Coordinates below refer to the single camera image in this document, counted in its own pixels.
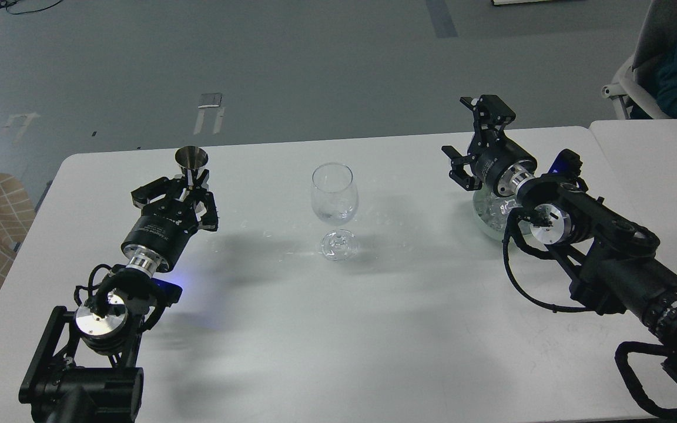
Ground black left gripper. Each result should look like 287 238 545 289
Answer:
121 170 219 273

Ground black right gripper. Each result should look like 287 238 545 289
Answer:
441 95 537 194

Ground steel cocktail jigger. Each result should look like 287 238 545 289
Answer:
175 146 209 200

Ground clear ice cubes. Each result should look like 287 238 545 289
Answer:
475 191 518 234

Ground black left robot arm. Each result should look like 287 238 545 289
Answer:
18 165 219 422

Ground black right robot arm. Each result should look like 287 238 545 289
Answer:
441 95 677 421

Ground clear wine glass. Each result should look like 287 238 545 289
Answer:
311 162 359 261

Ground green bowl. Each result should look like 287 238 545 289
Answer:
471 188 530 243

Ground grey floor plate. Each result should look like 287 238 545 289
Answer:
197 93 223 109

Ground black floor cables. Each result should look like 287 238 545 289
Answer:
0 0 64 24

